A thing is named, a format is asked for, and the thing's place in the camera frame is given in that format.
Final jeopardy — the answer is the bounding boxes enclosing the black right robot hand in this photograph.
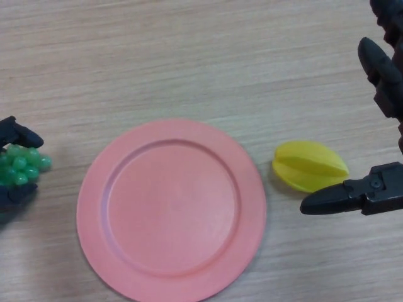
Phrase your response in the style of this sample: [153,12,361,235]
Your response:
[298,0,403,216]

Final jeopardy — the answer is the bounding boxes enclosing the yellow starfruit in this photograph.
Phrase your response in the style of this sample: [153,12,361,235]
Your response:
[271,140,350,194]

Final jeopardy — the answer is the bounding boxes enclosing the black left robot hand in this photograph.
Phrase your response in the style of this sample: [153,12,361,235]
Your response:
[0,115,45,223]

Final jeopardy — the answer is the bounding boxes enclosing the green grapes bunch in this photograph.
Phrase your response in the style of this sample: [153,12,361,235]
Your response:
[0,144,52,188]

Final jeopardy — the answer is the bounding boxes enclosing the pink round plate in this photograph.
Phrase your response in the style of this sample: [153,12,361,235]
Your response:
[76,118,268,294]

